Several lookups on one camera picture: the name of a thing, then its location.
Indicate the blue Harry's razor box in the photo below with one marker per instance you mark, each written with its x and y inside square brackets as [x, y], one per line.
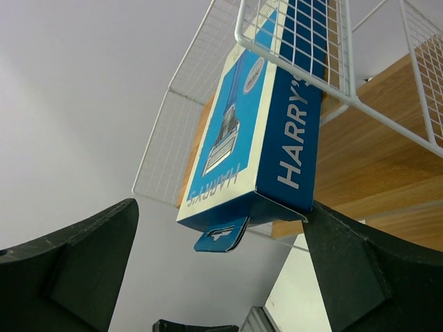
[256, 162]

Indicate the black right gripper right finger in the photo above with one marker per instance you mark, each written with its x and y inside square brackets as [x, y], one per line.
[370, 280]

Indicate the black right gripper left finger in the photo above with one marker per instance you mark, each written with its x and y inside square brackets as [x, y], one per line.
[70, 279]

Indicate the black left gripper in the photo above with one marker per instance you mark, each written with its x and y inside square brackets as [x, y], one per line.
[168, 326]

